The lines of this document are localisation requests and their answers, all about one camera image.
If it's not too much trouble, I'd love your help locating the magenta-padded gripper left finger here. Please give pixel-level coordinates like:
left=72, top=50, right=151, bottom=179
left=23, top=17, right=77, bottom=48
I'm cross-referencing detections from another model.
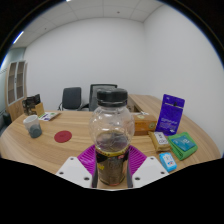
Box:
left=55, top=144, right=99, bottom=189

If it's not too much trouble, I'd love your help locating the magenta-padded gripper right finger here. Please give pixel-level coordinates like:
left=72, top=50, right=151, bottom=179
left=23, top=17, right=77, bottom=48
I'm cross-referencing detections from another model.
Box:
left=126, top=144, right=170, bottom=189

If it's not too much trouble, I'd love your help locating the clear bottle with black cap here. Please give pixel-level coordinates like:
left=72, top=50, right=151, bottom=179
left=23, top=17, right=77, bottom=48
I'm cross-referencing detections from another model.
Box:
left=88, top=87, right=136, bottom=187

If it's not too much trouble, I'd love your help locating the small blue pack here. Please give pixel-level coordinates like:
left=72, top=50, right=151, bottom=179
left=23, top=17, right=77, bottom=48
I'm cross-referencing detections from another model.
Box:
left=158, top=152, right=178, bottom=173

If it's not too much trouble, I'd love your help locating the yellowish snack pack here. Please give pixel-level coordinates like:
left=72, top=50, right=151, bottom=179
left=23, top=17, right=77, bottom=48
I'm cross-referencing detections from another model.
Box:
left=148, top=131, right=172, bottom=153

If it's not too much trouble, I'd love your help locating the flat round red coaster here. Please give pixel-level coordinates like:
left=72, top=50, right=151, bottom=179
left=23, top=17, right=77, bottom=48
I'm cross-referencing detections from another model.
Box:
left=53, top=130, right=73, bottom=144

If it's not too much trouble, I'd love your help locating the green packet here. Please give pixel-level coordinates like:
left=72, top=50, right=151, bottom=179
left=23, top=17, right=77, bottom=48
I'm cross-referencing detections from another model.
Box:
left=167, top=131, right=199, bottom=161

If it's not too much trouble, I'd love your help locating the orange cardboard box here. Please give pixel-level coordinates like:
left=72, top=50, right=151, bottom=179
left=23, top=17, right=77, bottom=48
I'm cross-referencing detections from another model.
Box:
left=132, top=113, right=158, bottom=137

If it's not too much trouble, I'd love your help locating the purple package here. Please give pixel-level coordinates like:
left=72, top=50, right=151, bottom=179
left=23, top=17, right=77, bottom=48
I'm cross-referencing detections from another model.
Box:
left=155, top=93, right=186, bottom=137

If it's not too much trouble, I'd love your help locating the white sticker sheet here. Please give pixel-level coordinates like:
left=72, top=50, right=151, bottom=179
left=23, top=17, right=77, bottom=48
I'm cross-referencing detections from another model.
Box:
left=38, top=111, right=61, bottom=122

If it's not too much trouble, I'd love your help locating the white and grey mug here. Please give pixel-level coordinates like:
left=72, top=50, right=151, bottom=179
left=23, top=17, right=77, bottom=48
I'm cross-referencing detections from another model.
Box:
left=22, top=114, right=43, bottom=139

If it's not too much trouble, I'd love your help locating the wooden side desk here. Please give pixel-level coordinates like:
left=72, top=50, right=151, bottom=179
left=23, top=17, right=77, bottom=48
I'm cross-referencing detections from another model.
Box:
left=127, top=94, right=168, bottom=116

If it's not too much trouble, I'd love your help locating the dark box with kraft side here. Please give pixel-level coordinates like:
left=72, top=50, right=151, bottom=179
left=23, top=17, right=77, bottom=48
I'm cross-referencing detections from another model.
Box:
left=31, top=102, right=45, bottom=117

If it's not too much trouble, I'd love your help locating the grey backpack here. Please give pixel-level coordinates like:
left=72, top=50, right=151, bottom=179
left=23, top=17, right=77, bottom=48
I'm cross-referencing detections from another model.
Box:
left=89, top=86, right=101, bottom=112

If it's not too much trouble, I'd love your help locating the black mesh office chair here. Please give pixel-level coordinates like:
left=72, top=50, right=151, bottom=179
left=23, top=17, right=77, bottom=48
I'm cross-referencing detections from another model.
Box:
left=79, top=83, right=118, bottom=112

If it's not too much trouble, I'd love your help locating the black leather sofa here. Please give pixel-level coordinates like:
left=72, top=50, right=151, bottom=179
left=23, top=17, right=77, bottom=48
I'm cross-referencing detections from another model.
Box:
left=1, top=112, right=13, bottom=128

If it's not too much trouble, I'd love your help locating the wooden cabinet with glass doors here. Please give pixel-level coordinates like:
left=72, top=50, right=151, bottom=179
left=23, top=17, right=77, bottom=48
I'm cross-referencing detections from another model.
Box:
left=4, top=59, right=28, bottom=122

